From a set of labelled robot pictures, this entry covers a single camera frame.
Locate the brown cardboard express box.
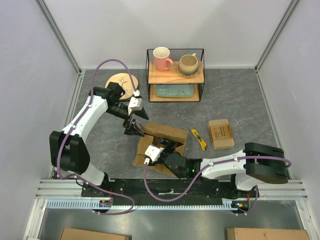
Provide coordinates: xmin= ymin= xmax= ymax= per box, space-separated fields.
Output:
xmin=132 ymin=122 xmax=188 ymax=167

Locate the yellow utility knife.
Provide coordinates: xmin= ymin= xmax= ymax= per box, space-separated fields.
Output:
xmin=190 ymin=128 xmax=208 ymax=151

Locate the kraft scouring pads package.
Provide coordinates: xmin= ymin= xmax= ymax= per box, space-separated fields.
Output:
xmin=207 ymin=119 xmax=235 ymax=150

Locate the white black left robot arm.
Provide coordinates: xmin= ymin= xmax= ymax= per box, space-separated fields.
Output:
xmin=49 ymin=82 xmax=149 ymax=197

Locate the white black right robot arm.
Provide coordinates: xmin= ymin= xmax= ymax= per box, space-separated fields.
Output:
xmin=155 ymin=142 xmax=292 ymax=197

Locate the cardboard box bottom right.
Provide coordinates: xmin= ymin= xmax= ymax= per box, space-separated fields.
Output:
xmin=226 ymin=227 xmax=310 ymax=240

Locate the cardboard box bottom left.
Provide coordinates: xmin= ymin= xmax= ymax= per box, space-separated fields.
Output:
xmin=60 ymin=227 xmax=131 ymax=240

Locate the beige plate with bird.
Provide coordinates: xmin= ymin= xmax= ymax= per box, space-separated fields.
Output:
xmin=105 ymin=73 xmax=134 ymax=102

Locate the teal rectangular ceramic tray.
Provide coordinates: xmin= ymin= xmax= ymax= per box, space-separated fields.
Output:
xmin=155 ymin=84 xmax=194 ymax=98

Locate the pink ceramic mug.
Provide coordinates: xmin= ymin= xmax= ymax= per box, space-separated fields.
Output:
xmin=152 ymin=46 xmax=173 ymax=72

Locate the beige stoneware mug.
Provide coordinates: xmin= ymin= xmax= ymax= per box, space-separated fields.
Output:
xmin=178 ymin=53 xmax=199 ymax=78

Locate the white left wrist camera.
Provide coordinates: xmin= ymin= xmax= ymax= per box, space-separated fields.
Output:
xmin=128 ymin=96 xmax=143 ymax=114

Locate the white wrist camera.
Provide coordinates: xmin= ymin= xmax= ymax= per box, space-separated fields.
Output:
xmin=144 ymin=144 xmax=164 ymax=166
xmin=128 ymin=96 xmax=143 ymax=114

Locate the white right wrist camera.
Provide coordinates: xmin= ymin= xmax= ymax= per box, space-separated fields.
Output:
xmin=144 ymin=144 xmax=164 ymax=166

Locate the black wire wooden shelf rack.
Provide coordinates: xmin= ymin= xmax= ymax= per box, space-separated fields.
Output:
xmin=145 ymin=48 xmax=205 ymax=103

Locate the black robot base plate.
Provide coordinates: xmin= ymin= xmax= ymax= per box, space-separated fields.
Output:
xmin=81 ymin=177 xmax=260 ymax=207

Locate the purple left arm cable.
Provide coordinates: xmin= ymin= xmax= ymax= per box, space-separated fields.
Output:
xmin=56 ymin=58 xmax=140 ymax=216

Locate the grey slotted cable duct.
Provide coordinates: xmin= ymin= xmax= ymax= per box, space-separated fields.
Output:
xmin=46 ymin=199 xmax=249 ymax=211

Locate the aluminium frame rail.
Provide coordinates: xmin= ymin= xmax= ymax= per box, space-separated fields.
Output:
xmin=34 ymin=0 xmax=82 ymax=76

